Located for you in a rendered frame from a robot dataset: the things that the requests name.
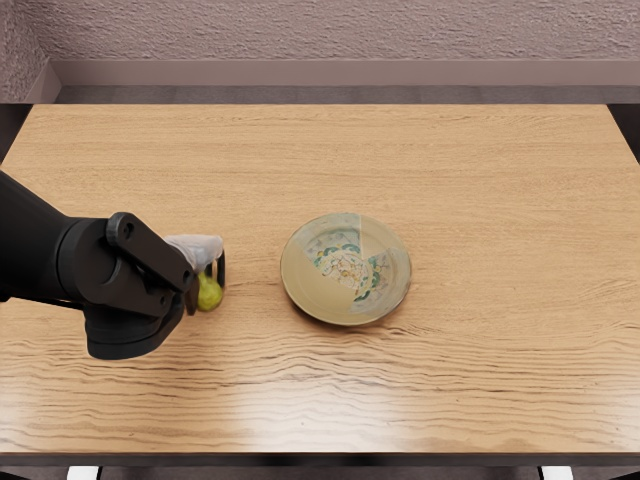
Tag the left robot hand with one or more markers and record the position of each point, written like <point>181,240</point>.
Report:
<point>197,247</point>

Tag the green pear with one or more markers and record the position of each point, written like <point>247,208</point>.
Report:
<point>210,295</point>

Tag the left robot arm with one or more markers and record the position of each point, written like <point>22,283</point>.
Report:
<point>75,265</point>

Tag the patterned ceramic plate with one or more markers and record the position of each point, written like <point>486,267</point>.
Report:
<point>345,270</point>

